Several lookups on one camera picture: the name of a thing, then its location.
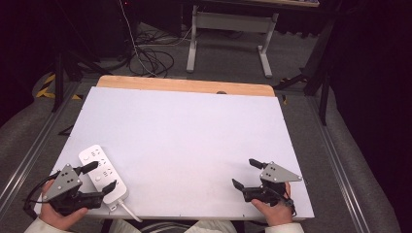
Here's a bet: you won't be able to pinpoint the aluminium rail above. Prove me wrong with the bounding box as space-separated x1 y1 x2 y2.
305 95 372 233
0 81 82 213

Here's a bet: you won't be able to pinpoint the wooden desk top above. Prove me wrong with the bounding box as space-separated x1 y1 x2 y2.
200 0 321 9

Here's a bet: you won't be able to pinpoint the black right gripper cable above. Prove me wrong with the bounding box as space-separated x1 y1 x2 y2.
263 185 298 217

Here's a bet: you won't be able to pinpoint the black metal stand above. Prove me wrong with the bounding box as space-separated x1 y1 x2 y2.
272 17 336 126
51 48 113 114

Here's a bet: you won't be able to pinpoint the person's light clothing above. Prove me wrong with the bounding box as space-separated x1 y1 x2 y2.
107 218 239 233

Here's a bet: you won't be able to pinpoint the wooden table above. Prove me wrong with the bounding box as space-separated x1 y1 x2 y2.
96 75 276 98

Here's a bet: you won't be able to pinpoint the person's left hand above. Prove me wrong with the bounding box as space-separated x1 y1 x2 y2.
38 180 89 232

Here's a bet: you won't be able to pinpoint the dark curtain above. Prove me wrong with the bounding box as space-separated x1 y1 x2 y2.
325 0 412 224

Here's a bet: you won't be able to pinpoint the white power strip cable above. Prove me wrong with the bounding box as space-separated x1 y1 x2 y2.
116 198 144 223

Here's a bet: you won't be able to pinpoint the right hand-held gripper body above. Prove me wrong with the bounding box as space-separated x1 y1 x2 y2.
241 161 303 208

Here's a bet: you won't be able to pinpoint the yellow black floor tape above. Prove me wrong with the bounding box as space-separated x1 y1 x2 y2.
34 73 84 101

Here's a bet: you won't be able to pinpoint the black floor cables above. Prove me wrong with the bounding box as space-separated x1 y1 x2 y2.
127 28 176 79

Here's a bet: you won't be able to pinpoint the person's right hand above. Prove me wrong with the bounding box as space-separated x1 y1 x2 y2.
250 182 294 228

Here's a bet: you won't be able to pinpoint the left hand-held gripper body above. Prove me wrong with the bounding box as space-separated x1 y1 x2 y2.
42 163 105 216

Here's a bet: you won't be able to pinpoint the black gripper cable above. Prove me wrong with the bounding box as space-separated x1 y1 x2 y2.
23 170 62 220
263 185 298 217

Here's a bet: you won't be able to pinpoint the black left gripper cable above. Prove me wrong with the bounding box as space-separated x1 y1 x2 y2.
23 170 62 220

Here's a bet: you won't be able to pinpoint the white power strip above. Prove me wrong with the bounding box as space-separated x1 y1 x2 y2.
78 144 129 206

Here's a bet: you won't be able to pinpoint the white metal desk frame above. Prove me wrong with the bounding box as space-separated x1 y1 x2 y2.
186 4 280 80

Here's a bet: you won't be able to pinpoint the white floor cable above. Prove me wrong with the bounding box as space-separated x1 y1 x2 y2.
118 0 192 78

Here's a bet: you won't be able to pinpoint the white board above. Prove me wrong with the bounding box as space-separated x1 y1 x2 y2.
33 85 316 221

